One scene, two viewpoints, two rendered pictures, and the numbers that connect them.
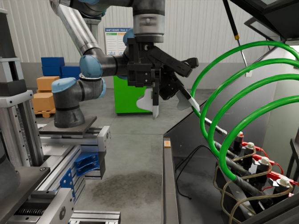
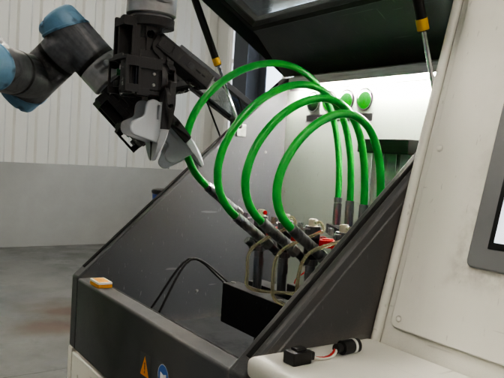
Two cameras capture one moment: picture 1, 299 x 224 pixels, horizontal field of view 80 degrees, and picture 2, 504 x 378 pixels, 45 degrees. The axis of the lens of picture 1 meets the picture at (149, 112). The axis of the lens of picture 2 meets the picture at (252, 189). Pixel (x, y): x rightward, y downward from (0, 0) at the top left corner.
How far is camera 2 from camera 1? 0.61 m
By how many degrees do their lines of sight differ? 40
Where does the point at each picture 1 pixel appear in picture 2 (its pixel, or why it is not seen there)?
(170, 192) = (170, 326)
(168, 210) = (186, 339)
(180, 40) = not seen: outside the picture
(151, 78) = (163, 81)
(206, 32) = not seen: hidden behind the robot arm
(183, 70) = (203, 77)
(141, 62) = (142, 55)
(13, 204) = not seen: outside the picture
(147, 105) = (148, 129)
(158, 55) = (169, 49)
